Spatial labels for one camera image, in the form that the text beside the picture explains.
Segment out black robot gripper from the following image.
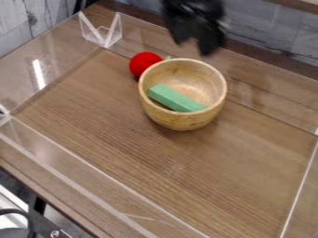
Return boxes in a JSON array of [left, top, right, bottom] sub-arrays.
[[161, 0, 226, 57]]

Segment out wooden bowl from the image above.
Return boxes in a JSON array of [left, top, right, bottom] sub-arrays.
[[137, 58, 227, 131]]

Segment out red fruit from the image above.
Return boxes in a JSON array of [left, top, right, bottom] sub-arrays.
[[129, 52, 163, 77]]

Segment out green rectangular block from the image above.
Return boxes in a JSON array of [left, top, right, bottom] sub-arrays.
[[148, 84, 207, 112]]

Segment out clear acrylic corner bracket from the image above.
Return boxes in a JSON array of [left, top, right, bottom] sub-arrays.
[[79, 11, 121, 48]]

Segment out clear acrylic tray wall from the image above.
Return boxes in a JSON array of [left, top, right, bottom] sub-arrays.
[[0, 11, 318, 238]]

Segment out black cable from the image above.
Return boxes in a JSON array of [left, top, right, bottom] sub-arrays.
[[0, 207, 32, 238]]

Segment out black metal table frame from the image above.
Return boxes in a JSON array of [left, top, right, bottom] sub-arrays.
[[28, 193, 83, 238]]

